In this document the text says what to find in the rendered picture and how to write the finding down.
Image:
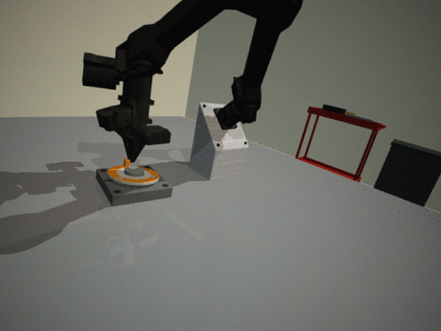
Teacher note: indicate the orange round plate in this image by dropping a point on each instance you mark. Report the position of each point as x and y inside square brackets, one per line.
[117, 175]

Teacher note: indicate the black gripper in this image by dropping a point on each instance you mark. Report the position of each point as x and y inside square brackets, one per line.
[135, 139]

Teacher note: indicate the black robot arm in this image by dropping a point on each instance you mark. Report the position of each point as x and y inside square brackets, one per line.
[147, 48]

